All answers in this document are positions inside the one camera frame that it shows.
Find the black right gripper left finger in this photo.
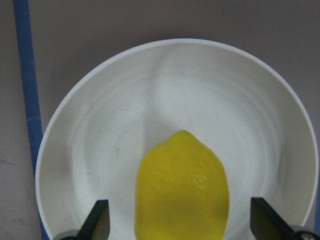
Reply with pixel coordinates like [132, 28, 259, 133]
[77, 199, 111, 240]

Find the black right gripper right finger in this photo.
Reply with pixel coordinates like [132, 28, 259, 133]
[250, 197, 299, 240]

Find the yellow lemon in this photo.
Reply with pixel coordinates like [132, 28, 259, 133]
[134, 130, 229, 240]

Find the white round plate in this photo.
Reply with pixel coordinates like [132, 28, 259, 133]
[35, 39, 319, 240]

